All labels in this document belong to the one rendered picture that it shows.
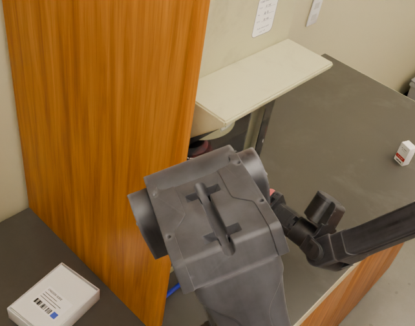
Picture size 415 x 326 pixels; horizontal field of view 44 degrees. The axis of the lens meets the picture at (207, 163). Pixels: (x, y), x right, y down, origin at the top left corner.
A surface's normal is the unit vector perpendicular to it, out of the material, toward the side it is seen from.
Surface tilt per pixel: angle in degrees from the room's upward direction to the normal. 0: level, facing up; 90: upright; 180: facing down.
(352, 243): 50
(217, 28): 90
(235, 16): 90
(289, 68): 0
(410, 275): 0
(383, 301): 0
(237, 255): 60
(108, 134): 90
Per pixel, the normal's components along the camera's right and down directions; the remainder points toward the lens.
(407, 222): -0.73, -0.23
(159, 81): -0.69, 0.41
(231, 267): 0.18, 0.21
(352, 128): 0.14, -0.74
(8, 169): 0.72, 0.53
